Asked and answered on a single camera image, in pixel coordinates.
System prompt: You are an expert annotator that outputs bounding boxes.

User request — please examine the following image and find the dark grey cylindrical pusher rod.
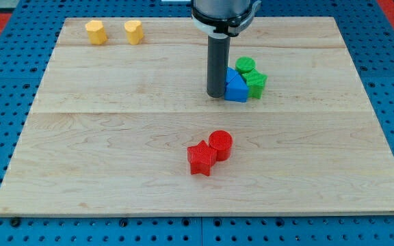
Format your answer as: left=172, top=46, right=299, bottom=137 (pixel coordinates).
left=207, top=36, right=231, bottom=98

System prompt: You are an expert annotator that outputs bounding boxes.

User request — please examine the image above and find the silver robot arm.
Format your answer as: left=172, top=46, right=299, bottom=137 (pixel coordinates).
left=191, top=0, right=262, bottom=98

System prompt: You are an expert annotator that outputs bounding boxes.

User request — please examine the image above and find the green cylinder block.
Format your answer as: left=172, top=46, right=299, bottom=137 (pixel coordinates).
left=235, top=57, right=256, bottom=74

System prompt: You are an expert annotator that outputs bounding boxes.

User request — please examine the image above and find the blue triangle block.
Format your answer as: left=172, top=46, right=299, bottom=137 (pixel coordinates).
left=224, top=75, right=249, bottom=103

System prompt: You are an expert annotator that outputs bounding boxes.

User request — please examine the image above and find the green star block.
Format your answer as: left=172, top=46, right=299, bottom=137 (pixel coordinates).
left=241, top=69, right=268, bottom=99

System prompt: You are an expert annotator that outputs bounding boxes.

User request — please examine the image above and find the yellow heart block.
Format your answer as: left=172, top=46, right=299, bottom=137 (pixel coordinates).
left=124, top=20, right=144, bottom=45

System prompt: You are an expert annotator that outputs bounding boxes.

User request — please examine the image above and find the red cylinder block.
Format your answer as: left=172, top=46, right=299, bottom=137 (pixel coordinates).
left=209, top=130, right=233, bottom=161

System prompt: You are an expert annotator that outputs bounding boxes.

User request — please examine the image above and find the red star block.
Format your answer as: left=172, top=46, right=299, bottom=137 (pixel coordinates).
left=187, top=140, right=217, bottom=176

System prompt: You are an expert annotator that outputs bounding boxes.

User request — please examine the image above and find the wooden board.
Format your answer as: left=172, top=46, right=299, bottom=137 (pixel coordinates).
left=0, top=17, right=394, bottom=217

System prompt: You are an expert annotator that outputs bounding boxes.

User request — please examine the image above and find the yellow hexagon block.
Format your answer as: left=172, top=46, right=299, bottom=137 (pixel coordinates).
left=85, top=20, right=108, bottom=45

